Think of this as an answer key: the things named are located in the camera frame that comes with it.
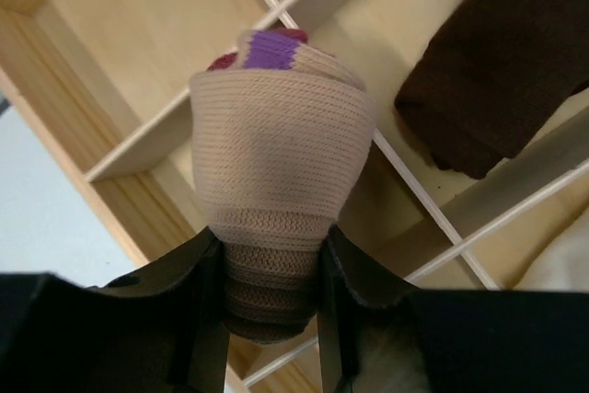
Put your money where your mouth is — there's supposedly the beige maroon sock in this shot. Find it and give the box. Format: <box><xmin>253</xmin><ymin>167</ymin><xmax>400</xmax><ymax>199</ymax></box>
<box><xmin>190</xmin><ymin>29</ymin><xmax>375</xmax><ymax>344</ymax></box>

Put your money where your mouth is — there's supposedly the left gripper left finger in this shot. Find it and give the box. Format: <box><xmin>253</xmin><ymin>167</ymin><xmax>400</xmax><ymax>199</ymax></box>
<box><xmin>1</xmin><ymin>230</ymin><xmax>229</xmax><ymax>392</ymax></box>

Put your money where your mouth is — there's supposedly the wooden compartment tray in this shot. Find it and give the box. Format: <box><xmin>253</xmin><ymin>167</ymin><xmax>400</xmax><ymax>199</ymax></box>
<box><xmin>0</xmin><ymin>0</ymin><xmax>589</xmax><ymax>393</ymax></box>

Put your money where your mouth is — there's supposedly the dark brown rolled sock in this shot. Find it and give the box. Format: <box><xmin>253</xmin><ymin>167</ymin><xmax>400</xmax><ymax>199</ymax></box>
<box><xmin>395</xmin><ymin>0</ymin><xmax>588</xmax><ymax>179</ymax></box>

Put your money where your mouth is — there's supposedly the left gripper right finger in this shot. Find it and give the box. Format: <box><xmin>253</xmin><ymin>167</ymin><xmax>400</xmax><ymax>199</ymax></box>
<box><xmin>318</xmin><ymin>227</ymin><xmax>588</xmax><ymax>392</ymax></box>

